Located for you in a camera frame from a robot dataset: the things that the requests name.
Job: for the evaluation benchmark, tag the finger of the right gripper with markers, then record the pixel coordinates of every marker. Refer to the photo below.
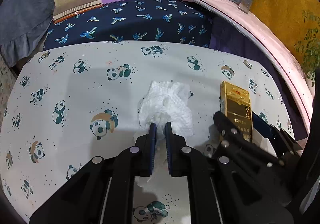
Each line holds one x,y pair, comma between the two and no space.
270,131
231,135

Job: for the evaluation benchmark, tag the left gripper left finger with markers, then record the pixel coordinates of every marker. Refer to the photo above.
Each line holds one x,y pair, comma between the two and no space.
146,155

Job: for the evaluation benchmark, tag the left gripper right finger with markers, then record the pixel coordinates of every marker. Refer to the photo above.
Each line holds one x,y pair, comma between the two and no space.
175,156

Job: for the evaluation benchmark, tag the gold cigarette box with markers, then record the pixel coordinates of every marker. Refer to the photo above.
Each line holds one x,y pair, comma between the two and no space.
235,104

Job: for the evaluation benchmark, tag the white tissue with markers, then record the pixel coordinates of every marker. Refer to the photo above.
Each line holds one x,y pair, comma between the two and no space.
164,102

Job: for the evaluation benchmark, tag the potted green plant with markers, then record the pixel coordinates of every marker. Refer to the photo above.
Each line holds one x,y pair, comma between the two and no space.
309,46

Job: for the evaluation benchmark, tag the panda print tablecloth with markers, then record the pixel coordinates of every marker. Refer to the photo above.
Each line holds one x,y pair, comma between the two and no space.
72,103

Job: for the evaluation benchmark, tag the pink tablecloth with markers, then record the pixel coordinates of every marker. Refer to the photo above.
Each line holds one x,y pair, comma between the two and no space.
285,63

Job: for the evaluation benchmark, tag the navy palm print cloth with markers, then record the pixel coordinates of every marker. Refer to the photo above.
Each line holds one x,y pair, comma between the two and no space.
142,20

